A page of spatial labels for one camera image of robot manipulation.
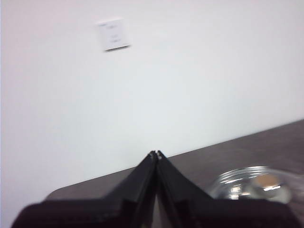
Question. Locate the glass lid with green knob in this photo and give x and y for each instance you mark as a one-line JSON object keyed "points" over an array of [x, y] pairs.
{"points": [[249, 185]]}

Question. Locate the white wall socket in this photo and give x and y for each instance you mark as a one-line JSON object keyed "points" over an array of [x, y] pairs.
{"points": [[115, 34]]}

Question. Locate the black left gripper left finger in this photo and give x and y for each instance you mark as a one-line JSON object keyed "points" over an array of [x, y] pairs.
{"points": [[95, 213]]}

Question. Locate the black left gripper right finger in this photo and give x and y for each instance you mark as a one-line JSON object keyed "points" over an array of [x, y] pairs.
{"points": [[213, 213]]}

